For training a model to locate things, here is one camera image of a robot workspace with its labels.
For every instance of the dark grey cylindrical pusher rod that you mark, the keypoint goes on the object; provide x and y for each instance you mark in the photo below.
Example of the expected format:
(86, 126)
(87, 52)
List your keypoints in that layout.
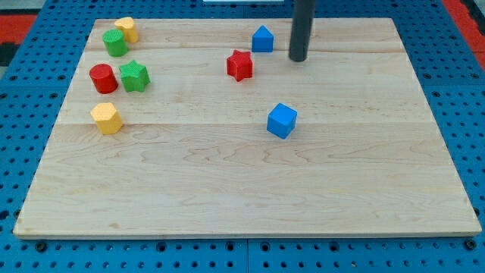
(303, 16)

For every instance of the red star block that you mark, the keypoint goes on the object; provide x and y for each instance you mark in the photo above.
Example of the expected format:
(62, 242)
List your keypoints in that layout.
(239, 65)

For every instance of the wooden board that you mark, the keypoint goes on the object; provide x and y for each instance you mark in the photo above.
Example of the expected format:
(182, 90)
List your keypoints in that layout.
(194, 159)

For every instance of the green star block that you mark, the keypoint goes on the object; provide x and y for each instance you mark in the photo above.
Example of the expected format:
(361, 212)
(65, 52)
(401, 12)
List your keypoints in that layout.
(134, 76)

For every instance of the blue house-shaped block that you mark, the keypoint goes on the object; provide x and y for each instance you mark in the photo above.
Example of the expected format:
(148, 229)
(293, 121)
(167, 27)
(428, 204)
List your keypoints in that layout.
(262, 40)

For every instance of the blue cube block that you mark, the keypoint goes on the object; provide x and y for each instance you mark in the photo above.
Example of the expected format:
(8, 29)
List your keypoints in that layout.
(281, 120)

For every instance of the yellow rounded block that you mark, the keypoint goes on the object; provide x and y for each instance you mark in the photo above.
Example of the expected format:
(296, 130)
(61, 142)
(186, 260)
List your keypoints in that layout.
(128, 28)

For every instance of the green cylinder block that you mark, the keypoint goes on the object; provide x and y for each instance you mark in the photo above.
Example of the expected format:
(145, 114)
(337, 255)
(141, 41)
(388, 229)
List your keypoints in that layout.
(114, 43)

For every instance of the red cylinder block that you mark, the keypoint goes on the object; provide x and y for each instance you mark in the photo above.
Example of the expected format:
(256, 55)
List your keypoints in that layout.
(103, 78)

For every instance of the yellow hexagon block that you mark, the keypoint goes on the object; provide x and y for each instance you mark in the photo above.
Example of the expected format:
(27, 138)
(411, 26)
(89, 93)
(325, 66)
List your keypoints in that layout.
(107, 118)

